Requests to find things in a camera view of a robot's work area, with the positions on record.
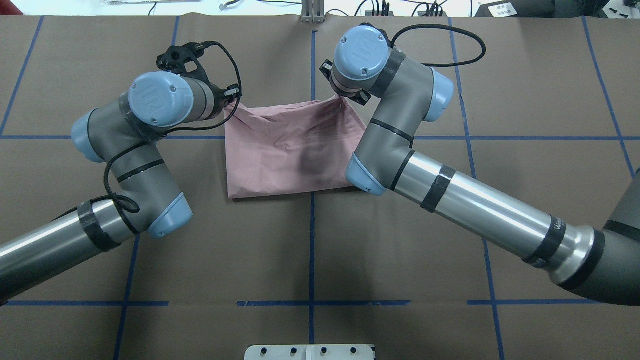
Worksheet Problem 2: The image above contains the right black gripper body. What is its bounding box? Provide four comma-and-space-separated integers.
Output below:
343, 89, 371, 106

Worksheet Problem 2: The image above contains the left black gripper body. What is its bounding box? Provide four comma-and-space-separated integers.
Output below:
208, 83, 237, 119

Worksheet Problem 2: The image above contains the pink Snoopy t-shirt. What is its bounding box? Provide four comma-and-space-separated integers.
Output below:
224, 95, 366, 199

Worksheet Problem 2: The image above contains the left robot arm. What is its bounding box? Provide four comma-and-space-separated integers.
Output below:
1, 71, 243, 305

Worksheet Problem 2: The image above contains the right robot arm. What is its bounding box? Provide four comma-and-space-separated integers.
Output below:
320, 23, 640, 306

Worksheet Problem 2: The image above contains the black power box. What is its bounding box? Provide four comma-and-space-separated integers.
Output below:
473, 0, 555, 18

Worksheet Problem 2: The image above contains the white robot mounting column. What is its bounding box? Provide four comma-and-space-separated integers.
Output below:
243, 343, 377, 360

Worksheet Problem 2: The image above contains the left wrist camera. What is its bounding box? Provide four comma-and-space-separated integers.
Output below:
156, 42, 210, 84

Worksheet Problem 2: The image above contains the aluminium frame post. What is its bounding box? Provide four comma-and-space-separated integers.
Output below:
300, 0, 326, 24

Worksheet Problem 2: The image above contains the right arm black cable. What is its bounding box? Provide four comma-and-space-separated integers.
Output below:
390, 24, 488, 68

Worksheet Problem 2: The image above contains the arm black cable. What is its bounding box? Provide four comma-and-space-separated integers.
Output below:
103, 41, 244, 236
390, 24, 488, 68

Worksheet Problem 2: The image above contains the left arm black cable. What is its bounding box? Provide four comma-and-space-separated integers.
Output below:
103, 41, 244, 236

